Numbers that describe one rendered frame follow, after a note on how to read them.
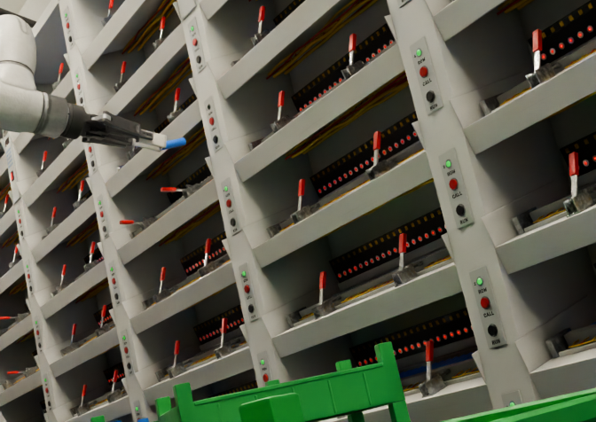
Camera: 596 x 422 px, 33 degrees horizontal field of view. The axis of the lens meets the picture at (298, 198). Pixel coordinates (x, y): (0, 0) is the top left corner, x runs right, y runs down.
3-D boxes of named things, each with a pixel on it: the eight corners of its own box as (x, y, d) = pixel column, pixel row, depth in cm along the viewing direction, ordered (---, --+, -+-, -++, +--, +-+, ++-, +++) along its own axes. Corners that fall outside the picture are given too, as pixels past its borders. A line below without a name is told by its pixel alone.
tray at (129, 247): (223, 196, 225) (204, 158, 226) (123, 265, 274) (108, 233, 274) (290, 169, 237) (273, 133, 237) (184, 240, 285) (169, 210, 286)
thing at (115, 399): (136, 411, 272) (114, 364, 273) (64, 437, 321) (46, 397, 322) (196, 379, 284) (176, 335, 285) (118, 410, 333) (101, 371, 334)
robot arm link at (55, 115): (32, 101, 219) (58, 108, 222) (27, 139, 216) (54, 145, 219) (46, 85, 212) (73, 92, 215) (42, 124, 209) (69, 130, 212)
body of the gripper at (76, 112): (71, 96, 215) (112, 106, 220) (57, 111, 222) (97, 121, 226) (68, 127, 212) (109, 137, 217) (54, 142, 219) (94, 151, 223)
